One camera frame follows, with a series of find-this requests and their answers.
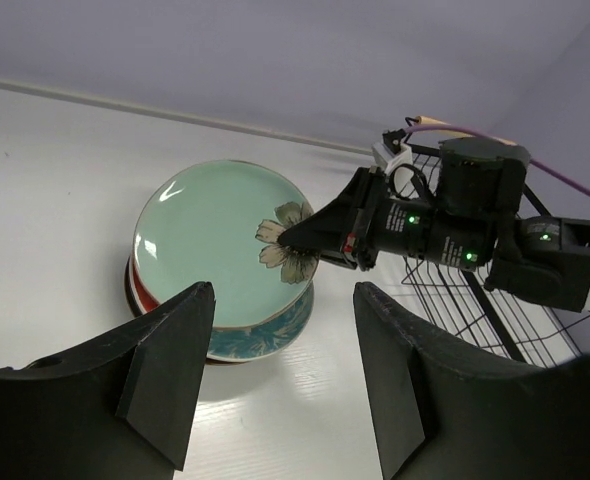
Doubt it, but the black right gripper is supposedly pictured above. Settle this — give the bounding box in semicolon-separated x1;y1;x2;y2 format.
278;137;530;271

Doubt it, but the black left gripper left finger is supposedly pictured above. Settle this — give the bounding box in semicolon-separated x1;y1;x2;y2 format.
0;282;215;479

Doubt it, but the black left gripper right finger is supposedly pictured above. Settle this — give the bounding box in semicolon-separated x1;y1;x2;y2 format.
353;282;590;479

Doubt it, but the grey reindeer plate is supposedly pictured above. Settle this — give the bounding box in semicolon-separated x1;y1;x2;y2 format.
123;255;259;365

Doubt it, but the red teal plate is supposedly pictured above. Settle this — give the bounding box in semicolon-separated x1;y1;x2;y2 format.
128;255;314;363

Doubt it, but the light green flower plate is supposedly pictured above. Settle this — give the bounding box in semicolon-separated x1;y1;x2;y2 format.
132;160;318;330

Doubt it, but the white blue floral plate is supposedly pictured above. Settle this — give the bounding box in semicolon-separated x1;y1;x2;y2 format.
185;255;314;364

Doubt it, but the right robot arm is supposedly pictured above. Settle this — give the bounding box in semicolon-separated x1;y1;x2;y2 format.
278;137;590;312

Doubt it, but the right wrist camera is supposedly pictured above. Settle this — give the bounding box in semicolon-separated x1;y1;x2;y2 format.
371;129;414;195

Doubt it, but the black wire dish rack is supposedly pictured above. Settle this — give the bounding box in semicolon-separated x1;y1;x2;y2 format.
399;115;590;369

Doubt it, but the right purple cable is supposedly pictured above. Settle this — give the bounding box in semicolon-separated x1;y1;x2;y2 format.
399;123;590;209

